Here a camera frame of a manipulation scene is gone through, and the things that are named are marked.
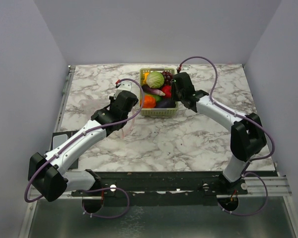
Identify clear zip top bag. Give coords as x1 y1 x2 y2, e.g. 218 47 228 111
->
120 118 135 139

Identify green perforated plastic basket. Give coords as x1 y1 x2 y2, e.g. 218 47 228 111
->
140 68 178 117

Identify green toy cabbage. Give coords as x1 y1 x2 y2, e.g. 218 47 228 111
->
146 71 164 88

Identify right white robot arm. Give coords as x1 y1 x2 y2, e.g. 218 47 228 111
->
171 72 267 194

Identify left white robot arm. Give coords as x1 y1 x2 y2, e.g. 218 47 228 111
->
28 90 138 202

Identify red toy bell pepper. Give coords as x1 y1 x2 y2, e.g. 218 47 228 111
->
161 85 172 98

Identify purple toy grapes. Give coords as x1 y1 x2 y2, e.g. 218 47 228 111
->
162 71 173 86

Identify dark purple toy eggplant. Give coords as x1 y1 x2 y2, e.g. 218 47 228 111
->
155 98 176 109

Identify green toy mango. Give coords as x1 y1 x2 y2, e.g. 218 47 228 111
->
153 95 163 103

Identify orange toy pumpkin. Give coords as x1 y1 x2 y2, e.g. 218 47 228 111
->
143 95 156 109

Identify long striped purple eggplant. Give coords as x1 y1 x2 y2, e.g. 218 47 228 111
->
142 85 165 96

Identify yellow toy bell pepper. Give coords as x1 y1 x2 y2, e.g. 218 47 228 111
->
142 72 150 85

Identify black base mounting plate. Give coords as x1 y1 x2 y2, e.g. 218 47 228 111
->
72 171 249 206

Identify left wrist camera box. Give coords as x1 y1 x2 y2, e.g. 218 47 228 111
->
114 80 132 100

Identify aluminium frame rail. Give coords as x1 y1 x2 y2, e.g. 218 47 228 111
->
27 171 292 199

